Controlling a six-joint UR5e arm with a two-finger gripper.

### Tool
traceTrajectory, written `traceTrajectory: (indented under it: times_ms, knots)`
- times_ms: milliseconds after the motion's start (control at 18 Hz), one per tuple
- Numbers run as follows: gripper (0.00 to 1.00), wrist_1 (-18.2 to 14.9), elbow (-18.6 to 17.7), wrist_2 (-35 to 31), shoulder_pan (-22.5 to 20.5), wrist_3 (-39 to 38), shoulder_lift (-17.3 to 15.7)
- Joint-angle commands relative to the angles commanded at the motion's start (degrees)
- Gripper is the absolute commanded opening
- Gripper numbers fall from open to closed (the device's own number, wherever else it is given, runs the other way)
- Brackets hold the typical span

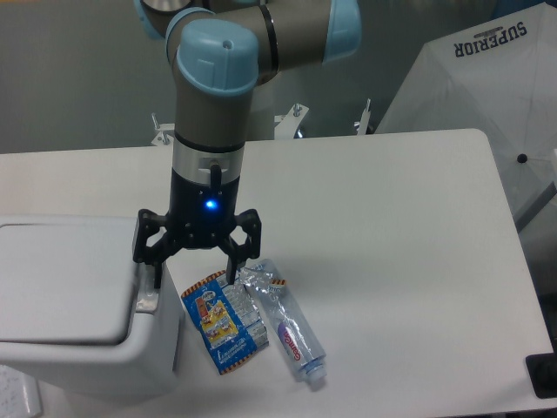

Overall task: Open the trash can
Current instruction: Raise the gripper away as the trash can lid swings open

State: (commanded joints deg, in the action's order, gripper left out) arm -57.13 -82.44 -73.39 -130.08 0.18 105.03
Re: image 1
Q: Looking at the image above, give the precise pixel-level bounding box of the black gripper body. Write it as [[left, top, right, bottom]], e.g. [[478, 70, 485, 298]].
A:
[[165, 170, 239, 249]]

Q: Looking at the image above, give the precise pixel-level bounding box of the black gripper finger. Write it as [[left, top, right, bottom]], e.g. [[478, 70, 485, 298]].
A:
[[132, 209, 182, 289], [219, 209, 261, 285]]

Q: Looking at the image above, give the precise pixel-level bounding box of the white push-lid trash can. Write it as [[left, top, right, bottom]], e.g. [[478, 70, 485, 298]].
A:
[[1, 215, 184, 395]]

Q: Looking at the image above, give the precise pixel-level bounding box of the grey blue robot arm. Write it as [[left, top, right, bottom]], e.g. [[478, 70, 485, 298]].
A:
[[132, 1, 362, 286]]

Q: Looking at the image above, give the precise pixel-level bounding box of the blue snack wrapper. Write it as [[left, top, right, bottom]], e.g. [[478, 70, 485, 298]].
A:
[[181, 270, 269, 374]]

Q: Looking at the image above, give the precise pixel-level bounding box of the crushed clear plastic bottle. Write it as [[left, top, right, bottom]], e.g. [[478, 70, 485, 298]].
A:
[[238, 260, 327, 386]]

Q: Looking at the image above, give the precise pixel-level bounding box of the white umbrella with lettering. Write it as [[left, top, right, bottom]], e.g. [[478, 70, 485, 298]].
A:
[[377, 3, 556, 217]]

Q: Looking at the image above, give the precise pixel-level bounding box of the black device at table edge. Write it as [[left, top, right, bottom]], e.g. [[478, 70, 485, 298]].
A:
[[526, 353, 556, 399]]

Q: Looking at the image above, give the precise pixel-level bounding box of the white metal base frame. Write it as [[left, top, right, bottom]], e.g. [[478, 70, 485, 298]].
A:
[[151, 98, 375, 146]]

